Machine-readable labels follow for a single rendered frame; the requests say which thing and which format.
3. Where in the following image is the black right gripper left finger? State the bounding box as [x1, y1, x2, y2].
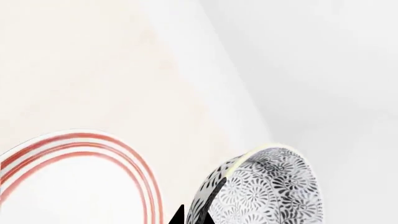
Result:
[169, 204, 185, 224]

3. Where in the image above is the black floral patterned bowl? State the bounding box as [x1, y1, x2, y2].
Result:
[184, 143, 323, 224]

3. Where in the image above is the white plate with red rings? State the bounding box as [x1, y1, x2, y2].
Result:
[0, 128, 164, 224]

